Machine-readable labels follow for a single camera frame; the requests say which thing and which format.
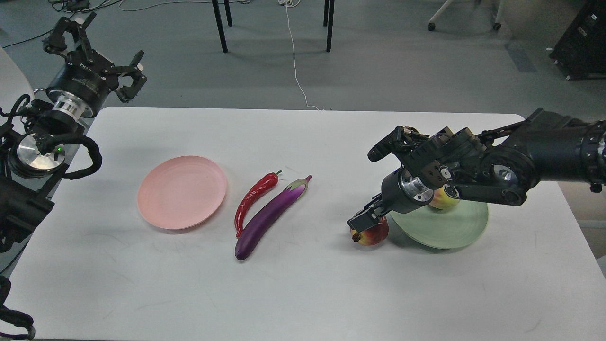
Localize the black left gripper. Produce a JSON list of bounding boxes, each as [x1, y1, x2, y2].
[[43, 12, 147, 118]]

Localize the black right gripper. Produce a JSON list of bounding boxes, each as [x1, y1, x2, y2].
[[347, 169, 434, 233]]

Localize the red pomegranate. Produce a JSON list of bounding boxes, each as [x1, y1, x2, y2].
[[350, 216, 389, 246]]

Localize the yellow red peach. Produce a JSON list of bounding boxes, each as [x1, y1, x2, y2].
[[429, 188, 460, 211]]

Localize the purple eggplant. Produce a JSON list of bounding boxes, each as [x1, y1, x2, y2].
[[234, 175, 312, 261]]

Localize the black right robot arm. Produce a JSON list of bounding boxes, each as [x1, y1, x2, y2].
[[347, 108, 606, 233]]

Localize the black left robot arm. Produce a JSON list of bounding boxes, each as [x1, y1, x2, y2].
[[0, 13, 147, 253]]

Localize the green plate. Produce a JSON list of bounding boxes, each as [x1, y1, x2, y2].
[[388, 201, 489, 250]]

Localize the white chair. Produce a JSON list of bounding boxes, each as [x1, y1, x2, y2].
[[0, 47, 35, 113]]

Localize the red chili pepper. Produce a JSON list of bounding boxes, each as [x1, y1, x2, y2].
[[234, 170, 282, 238]]

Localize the pink plate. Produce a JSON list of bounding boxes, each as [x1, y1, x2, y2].
[[137, 155, 228, 231]]

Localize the black table legs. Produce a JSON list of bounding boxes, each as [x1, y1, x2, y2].
[[210, 0, 336, 56]]

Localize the white office chair base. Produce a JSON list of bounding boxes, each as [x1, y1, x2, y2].
[[427, 0, 506, 32]]

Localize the black cabinet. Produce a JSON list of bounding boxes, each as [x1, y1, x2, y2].
[[549, 0, 606, 81]]

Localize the black floor cables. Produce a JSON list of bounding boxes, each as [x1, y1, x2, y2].
[[2, 0, 124, 50]]

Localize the white floor cable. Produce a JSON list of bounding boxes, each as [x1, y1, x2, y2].
[[278, 0, 332, 111]]

